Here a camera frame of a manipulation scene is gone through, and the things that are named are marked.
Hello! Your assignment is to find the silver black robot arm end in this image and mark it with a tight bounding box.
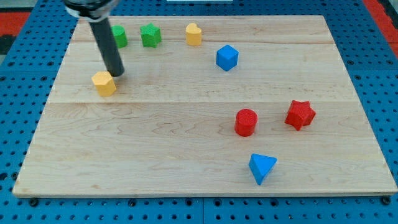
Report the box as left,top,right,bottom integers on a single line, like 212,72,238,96
63,0,120,22

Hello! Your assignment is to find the green star block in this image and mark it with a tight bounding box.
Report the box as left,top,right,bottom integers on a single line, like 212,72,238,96
140,23,162,48

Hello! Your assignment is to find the yellow hexagon block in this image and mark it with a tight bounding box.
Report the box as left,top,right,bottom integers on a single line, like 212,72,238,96
91,71,116,96

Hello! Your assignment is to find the red star block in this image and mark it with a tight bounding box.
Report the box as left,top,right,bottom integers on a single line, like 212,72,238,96
284,100,316,131

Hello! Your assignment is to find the light wooden board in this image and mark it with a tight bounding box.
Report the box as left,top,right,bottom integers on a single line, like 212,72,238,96
12,16,397,198

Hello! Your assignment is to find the red cylinder block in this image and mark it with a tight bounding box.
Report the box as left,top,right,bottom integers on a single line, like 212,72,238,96
234,108,258,137

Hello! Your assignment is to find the blue cube block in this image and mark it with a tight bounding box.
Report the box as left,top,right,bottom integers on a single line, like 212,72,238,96
216,45,239,72

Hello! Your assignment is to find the yellow heart block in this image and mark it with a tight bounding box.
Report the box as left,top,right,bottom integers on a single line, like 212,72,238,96
185,23,202,46

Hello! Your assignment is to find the blue triangle block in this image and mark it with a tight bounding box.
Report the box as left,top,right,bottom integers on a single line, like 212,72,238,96
248,154,277,185

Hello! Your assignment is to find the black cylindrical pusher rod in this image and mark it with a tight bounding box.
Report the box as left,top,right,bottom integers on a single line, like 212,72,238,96
89,18,124,77

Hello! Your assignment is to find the green cylinder block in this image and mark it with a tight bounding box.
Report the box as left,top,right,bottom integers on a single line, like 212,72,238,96
111,25,128,49

